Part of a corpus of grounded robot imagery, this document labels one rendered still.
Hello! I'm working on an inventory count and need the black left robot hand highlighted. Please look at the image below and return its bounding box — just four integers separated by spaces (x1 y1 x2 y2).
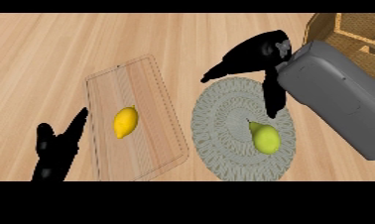
31 107 91 182

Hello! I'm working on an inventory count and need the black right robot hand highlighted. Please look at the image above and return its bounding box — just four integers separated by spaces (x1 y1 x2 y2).
199 29 294 120

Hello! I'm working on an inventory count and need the brown wicker basket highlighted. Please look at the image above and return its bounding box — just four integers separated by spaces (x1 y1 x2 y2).
301 13 375 79

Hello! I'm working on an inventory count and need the round grey woven placemat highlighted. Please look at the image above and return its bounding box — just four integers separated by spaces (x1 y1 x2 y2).
190 76 297 182

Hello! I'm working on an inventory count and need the green pear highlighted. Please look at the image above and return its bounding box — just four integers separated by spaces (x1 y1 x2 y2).
247 119 282 156

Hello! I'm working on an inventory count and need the yellow lemon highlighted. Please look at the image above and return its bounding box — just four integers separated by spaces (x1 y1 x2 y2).
112 104 140 140

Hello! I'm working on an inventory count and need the wooden cutting board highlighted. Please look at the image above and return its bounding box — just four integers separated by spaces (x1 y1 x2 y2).
84 54 190 182

